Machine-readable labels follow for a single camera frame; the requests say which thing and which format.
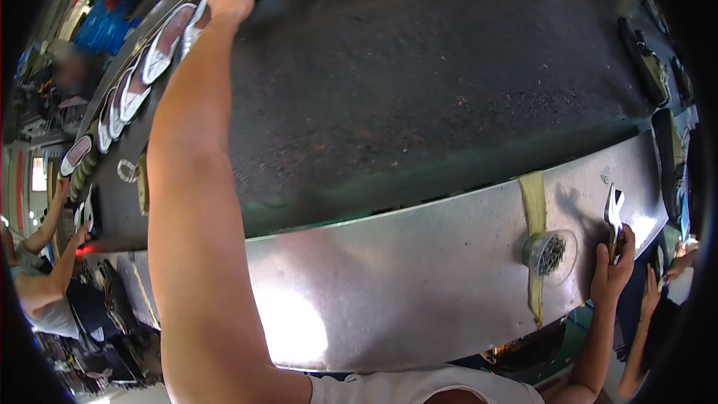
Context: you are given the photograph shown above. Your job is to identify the person's left hand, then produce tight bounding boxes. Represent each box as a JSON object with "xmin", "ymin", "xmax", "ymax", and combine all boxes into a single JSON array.
[{"xmin": 206, "ymin": 0, "xmax": 257, "ymax": 30}]

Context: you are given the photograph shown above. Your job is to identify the person's right hand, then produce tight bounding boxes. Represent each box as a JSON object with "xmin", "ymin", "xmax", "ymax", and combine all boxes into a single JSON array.
[{"xmin": 589, "ymin": 224, "xmax": 637, "ymax": 308}]

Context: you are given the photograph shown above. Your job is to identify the steel lasting pliers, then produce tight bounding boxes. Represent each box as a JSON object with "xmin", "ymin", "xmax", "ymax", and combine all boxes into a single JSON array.
[{"xmin": 604, "ymin": 182, "xmax": 627, "ymax": 266}]

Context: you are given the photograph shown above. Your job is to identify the clear round tub of nails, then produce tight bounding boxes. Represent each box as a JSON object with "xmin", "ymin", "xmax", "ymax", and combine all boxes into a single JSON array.
[{"xmin": 523, "ymin": 229, "xmax": 579, "ymax": 287}]

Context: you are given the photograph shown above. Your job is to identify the row of white shoes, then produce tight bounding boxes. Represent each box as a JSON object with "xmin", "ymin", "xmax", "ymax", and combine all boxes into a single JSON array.
[{"xmin": 59, "ymin": 0, "xmax": 212, "ymax": 236}]

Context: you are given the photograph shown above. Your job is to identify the yellow tape strip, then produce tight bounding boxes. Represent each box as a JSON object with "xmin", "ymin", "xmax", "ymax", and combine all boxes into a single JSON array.
[{"xmin": 518, "ymin": 171, "xmax": 548, "ymax": 330}]

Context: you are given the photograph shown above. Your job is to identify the stack of blue crates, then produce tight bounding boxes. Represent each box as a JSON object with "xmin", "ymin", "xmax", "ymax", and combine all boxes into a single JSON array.
[{"xmin": 74, "ymin": 0, "xmax": 187, "ymax": 58}]

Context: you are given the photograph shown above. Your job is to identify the conveyor with steel side panel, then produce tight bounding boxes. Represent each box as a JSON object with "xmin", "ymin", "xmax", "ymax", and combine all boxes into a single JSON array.
[{"xmin": 73, "ymin": 0, "xmax": 699, "ymax": 374}]

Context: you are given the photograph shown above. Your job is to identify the black shoe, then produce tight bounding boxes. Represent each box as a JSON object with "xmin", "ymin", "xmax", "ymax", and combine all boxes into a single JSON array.
[{"xmin": 617, "ymin": 17, "xmax": 672, "ymax": 108}]

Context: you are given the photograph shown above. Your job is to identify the person's body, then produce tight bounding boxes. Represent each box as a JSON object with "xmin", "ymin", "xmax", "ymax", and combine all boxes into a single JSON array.
[{"xmin": 147, "ymin": 146, "xmax": 546, "ymax": 404}]

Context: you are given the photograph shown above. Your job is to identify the heap of clutter under conveyor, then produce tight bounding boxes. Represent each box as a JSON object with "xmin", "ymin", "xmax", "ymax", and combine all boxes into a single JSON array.
[{"xmin": 34, "ymin": 258, "xmax": 165, "ymax": 399}]

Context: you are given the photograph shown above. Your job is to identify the white ring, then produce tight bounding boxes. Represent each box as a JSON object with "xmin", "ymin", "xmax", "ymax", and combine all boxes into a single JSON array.
[{"xmin": 116, "ymin": 158, "xmax": 140, "ymax": 184}]

